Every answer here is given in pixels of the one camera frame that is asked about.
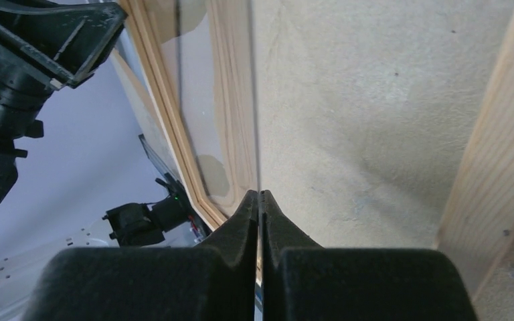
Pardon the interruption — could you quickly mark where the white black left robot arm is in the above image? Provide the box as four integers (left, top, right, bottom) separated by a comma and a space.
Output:
0, 1, 127, 203

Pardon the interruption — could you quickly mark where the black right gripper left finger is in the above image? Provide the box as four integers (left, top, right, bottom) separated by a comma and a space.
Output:
23, 191, 258, 320

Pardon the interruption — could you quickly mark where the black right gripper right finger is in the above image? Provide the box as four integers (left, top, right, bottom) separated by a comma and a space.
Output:
259, 191, 477, 320

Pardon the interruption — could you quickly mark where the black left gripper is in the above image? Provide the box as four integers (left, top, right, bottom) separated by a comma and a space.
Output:
0, 1, 127, 142

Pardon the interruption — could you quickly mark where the light wooden picture frame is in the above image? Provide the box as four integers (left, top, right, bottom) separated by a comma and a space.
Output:
121, 1, 514, 298

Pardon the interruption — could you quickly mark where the clear glass pane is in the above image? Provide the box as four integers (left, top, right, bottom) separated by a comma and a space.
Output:
141, 0, 262, 321

